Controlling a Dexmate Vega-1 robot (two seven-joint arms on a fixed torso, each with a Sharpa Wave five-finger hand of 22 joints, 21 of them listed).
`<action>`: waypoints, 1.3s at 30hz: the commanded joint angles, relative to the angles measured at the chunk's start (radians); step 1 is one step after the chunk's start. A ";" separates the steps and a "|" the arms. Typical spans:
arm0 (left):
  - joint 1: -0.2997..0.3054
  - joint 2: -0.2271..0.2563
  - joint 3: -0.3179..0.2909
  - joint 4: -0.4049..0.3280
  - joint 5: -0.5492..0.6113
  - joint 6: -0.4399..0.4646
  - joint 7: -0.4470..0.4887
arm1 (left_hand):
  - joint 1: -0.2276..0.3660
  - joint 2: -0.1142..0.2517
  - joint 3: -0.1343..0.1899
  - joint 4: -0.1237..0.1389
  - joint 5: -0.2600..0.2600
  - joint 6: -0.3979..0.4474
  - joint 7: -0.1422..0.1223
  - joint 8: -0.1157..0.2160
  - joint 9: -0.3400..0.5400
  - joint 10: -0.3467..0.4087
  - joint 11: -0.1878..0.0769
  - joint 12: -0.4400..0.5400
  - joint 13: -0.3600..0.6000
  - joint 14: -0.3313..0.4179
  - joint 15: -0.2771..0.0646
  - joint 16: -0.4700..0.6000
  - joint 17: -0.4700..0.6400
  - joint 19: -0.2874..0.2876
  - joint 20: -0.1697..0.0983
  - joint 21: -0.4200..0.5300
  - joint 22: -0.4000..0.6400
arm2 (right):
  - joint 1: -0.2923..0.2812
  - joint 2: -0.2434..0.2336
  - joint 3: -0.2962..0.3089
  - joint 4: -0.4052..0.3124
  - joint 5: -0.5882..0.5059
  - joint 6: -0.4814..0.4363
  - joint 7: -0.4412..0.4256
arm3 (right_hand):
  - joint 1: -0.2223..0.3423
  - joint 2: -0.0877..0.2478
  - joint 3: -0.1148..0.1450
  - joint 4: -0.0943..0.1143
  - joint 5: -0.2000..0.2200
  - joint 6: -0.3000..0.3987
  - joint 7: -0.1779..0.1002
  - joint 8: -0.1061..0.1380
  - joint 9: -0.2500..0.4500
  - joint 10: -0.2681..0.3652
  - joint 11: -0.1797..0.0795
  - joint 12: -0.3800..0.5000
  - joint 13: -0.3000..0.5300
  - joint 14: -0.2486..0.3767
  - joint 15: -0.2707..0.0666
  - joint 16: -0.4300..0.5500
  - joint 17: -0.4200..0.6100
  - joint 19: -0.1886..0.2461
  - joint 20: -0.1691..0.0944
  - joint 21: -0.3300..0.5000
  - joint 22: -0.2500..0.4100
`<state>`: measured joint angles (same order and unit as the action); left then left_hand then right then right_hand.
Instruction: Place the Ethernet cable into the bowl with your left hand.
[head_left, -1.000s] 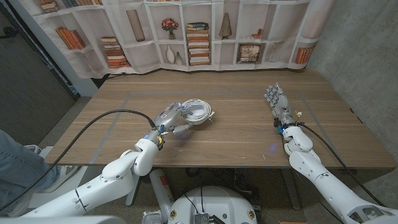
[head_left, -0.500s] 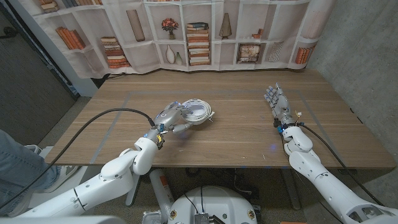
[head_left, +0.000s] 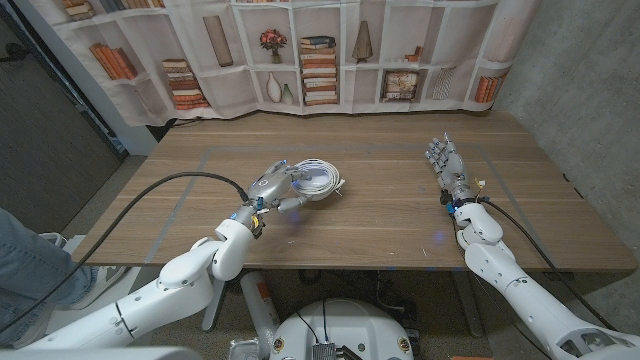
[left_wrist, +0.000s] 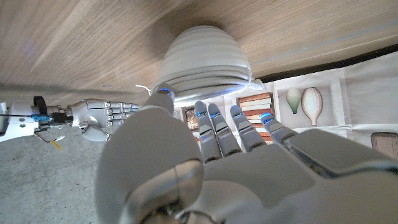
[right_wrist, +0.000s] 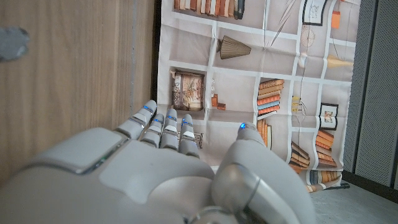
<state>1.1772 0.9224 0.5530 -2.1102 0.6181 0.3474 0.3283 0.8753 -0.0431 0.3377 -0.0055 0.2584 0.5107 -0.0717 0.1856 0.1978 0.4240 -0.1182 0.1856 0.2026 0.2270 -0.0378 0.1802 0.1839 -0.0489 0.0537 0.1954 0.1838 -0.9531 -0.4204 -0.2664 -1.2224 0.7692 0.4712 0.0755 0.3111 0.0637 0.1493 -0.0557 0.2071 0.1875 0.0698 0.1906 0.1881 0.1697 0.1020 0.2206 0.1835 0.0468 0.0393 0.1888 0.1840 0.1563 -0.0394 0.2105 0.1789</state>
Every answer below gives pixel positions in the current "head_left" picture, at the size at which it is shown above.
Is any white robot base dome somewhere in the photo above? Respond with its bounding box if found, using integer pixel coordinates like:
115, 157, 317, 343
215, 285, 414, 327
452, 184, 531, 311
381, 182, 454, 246
268, 298, 415, 360

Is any grey table leg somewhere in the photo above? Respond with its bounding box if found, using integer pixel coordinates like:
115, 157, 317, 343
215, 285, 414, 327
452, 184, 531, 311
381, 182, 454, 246
452, 271, 485, 339

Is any white table leg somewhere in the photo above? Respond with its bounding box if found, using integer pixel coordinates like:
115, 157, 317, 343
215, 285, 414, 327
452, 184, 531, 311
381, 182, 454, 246
201, 277, 230, 333

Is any black floor cable bundle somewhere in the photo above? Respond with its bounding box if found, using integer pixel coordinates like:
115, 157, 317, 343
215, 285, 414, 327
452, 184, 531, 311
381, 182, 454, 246
298, 269, 416, 326

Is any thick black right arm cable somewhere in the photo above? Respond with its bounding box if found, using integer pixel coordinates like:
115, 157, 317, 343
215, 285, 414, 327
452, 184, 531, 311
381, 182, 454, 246
479, 196, 620, 332

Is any white platform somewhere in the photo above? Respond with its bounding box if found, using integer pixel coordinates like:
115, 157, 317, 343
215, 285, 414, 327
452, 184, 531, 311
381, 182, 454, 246
42, 232, 161, 336

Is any white bowl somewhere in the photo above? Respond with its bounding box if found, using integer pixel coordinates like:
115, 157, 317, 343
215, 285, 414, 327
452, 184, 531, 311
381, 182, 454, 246
290, 162, 339, 203

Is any foil tray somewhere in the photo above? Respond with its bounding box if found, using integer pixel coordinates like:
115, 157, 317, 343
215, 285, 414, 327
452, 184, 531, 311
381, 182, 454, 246
228, 337, 262, 360

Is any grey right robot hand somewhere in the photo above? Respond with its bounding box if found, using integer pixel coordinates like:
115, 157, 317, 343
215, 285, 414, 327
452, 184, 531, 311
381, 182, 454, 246
424, 132, 477, 204

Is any printed bookshelf backdrop cloth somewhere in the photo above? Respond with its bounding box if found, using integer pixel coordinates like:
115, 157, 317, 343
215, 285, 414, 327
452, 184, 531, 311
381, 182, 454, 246
29, 0, 544, 127

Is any person's leg in jeans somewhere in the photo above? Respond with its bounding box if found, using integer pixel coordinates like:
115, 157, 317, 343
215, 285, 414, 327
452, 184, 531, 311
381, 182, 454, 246
0, 207, 96, 346

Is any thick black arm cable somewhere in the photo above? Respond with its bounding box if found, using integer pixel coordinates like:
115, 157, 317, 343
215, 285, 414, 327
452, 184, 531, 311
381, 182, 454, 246
479, 196, 620, 332
0, 171, 251, 335

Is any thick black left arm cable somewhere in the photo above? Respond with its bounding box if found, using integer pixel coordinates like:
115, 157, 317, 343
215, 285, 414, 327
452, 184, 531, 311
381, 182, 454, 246
0, 171, 251, 335

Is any grey heatsink module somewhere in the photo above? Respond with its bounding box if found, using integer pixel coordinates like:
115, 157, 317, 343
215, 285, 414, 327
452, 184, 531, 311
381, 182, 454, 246
312, 342, 364, 360

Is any white grey shoe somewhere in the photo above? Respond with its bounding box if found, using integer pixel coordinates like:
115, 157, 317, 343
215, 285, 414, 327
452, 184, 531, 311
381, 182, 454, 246
69, 264, 127, 310

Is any white Ethernet cable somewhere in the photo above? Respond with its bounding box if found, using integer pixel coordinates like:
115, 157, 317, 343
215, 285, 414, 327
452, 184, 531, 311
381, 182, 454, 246
292, 158, 346, 197

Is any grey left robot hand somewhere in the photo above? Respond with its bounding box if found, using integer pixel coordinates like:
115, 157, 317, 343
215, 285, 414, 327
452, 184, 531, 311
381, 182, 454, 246
245, 159, 314, 215

